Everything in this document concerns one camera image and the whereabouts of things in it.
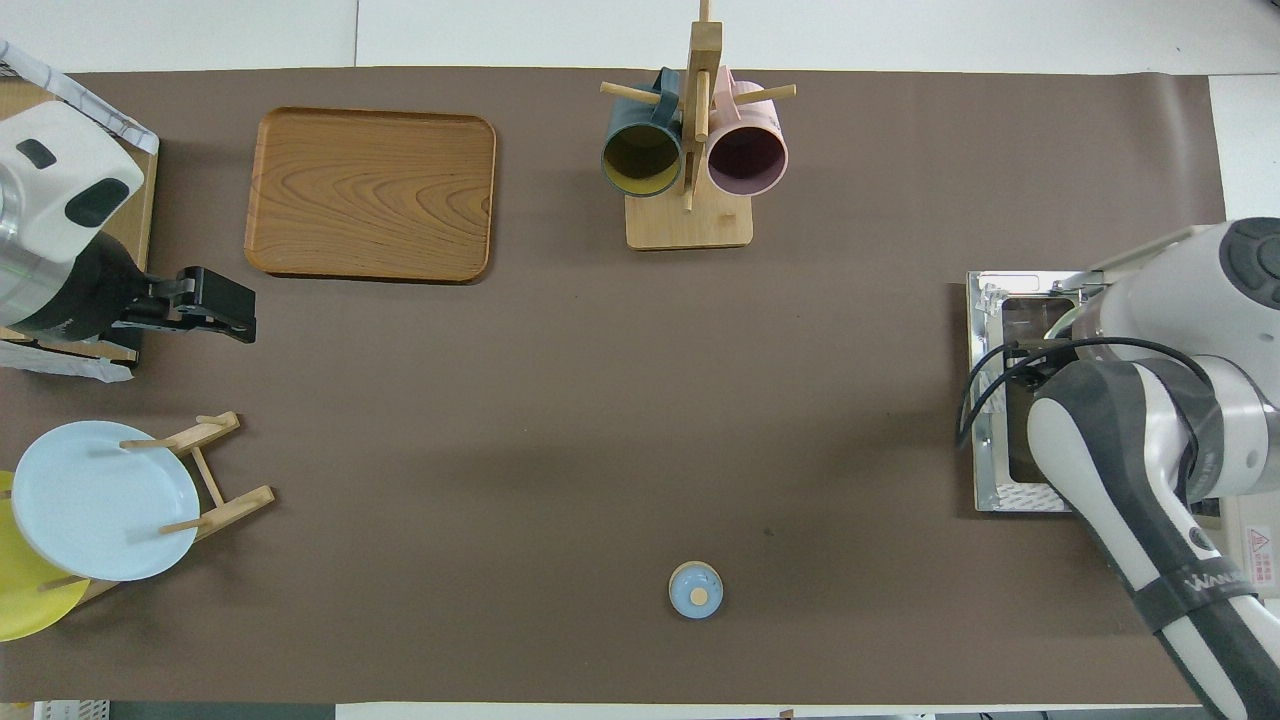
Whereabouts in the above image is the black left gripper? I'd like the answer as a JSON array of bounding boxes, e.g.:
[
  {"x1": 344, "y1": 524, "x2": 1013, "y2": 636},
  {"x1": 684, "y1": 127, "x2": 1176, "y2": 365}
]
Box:
[{"x1": 12, "y1": 232, "x2": 257, "y2": 344}]

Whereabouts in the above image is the pale green plate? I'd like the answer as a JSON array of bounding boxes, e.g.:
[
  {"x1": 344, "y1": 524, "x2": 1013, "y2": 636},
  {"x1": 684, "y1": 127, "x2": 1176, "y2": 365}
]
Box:
[{"x1": 1043, "y1": 298, "x2": 1101, "y2": 346}]

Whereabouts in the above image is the beige toaster oven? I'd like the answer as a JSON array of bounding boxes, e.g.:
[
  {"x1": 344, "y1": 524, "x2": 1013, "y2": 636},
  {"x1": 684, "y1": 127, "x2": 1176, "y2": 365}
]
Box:
[{"x1": 1085, "y1": 222, "x2": 1280, "y2": 601}]

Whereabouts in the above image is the wooden serving tray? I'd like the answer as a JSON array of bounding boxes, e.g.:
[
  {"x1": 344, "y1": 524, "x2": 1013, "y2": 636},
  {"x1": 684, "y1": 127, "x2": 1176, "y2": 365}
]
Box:
[{"x1": 244, "y1": 107, "x2": 498, "y2": 285}]

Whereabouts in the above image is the wooden plate rack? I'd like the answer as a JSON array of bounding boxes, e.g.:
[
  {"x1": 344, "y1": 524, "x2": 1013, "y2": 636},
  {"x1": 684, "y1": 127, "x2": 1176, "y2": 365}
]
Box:
[{"x1": 40, "y1": 410, "x2": 276, "y2": 606}]

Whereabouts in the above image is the light blue plate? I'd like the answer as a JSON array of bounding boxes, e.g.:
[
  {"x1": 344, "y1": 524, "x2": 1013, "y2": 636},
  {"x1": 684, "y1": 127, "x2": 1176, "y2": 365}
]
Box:
[{"x1": 11, "y1": 420, "x2": 201, "y2": 583}]

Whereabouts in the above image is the white checked cloth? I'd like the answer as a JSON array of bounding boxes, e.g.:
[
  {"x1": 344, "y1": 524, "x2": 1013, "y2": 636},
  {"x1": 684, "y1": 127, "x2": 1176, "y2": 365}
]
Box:
[{"x1": 0, "y1": 38, "x2": 161, "y2": 157}]

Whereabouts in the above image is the yellow plate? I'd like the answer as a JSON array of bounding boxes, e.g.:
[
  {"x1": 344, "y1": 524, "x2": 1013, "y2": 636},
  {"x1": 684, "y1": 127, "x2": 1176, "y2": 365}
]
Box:
[{"x1": 0, "y1": 470, "x2": 91, "y2": 643}]

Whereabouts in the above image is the brown table mat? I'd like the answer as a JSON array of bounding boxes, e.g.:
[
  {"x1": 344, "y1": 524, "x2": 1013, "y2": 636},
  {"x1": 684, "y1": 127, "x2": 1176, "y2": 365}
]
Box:
[{"x1": 0, "y1": 67, "x2": 1277, "y2": 706}]

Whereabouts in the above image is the dark teal mug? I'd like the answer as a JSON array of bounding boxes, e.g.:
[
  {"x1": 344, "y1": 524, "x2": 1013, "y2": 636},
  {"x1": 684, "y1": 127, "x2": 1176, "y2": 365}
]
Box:
[{"x1": 600, "y1": 68, "x2": 686, "y2": 199}]

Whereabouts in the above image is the wooden mug tree stand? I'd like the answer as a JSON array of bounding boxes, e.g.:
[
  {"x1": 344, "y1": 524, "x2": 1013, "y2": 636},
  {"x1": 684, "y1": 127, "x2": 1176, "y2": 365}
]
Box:
[{"x1": 600, "y1": 0, "x2": 798, "y2": 251}]

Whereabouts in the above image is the pink mug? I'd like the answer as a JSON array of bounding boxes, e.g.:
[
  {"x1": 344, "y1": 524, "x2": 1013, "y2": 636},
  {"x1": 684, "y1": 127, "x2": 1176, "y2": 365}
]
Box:
[{"x1": 706, "y1": 67, "x2": 790, "y2": 198}]

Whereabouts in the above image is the small blue lidded jar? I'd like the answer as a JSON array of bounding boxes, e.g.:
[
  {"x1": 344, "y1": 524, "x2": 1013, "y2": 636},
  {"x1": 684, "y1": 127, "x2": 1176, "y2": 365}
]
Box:
[{"x1": 668, "y1": 561, "x2": 725, "y2": 620}]

